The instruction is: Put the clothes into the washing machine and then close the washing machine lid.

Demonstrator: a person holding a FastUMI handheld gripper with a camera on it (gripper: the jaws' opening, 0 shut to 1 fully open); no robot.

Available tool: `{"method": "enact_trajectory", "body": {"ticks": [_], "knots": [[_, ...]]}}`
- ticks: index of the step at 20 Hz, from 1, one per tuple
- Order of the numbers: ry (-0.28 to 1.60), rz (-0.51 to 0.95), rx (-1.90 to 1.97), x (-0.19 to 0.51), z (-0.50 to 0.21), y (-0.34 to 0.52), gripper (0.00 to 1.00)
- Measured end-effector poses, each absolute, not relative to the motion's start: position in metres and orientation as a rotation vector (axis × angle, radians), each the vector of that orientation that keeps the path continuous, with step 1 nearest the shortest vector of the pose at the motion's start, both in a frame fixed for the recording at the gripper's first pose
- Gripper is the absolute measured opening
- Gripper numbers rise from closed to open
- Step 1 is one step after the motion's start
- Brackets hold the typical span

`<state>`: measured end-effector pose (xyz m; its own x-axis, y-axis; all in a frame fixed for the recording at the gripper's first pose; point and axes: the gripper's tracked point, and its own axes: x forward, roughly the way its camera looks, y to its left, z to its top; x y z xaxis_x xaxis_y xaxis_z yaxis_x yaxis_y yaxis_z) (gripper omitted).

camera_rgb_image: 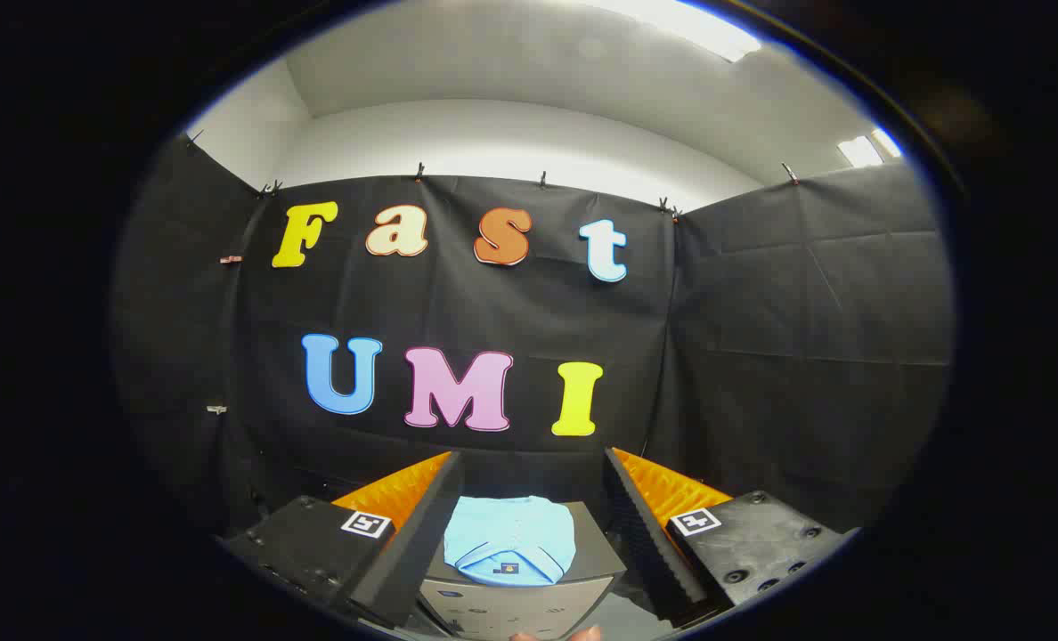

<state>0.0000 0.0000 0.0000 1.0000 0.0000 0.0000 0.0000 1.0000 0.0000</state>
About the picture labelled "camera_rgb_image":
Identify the grey cabinet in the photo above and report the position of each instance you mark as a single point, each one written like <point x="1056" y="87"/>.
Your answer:
<point x="529" y="610"/>

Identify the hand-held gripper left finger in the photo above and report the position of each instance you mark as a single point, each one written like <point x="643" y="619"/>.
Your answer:
<point x="422" y="534"/>

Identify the black backdrop cloth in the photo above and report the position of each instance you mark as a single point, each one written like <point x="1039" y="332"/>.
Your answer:
<point x="760" y="356"/>

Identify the small ceiling light panel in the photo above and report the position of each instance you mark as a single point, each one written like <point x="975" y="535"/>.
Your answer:
<point x="887" y="142"/>
<point x="858" y="151"/>

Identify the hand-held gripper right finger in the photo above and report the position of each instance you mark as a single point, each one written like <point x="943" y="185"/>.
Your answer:
<point x="640" y="534"/>

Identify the long ceiling light panel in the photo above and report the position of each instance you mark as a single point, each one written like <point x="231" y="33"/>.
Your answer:
<point x="685" y="25"/>

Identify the light blue shirt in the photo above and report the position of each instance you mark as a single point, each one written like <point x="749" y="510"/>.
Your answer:
<point x="511" y="539"/>

